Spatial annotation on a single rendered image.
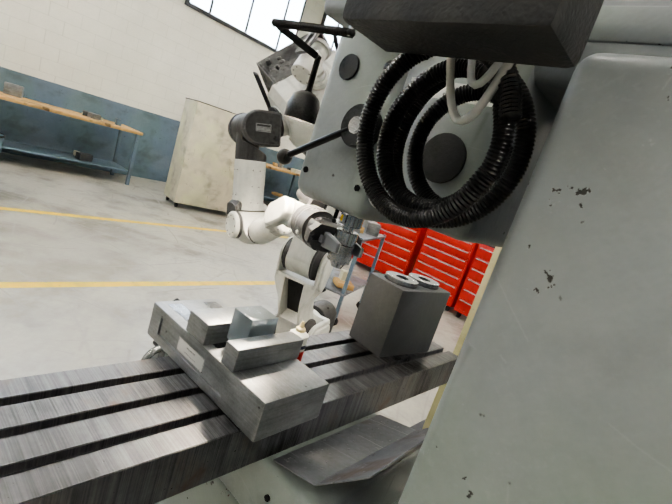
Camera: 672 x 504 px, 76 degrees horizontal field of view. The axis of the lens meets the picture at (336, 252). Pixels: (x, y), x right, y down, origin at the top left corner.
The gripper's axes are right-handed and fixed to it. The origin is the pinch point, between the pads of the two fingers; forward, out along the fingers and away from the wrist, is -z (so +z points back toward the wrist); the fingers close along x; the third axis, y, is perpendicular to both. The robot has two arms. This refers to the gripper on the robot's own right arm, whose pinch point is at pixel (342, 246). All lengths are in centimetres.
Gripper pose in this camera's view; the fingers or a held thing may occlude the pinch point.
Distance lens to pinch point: 86.5
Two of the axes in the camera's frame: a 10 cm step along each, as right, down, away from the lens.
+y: -3.1, 9.3, 2.0
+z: -4.5, -3.3, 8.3
